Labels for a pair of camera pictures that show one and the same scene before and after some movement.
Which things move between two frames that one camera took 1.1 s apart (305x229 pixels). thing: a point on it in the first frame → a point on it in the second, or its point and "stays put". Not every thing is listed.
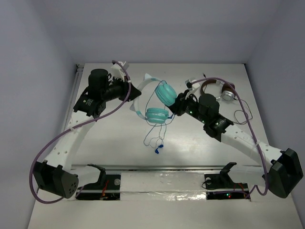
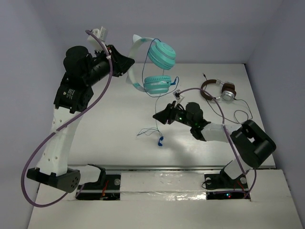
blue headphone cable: [157, 150] → [160, 138]
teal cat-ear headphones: [166, 93] → [162, 55]
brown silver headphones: [228, 91] stays put
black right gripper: [177, 107] → [167, 114]
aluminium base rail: [167, 168] stays put
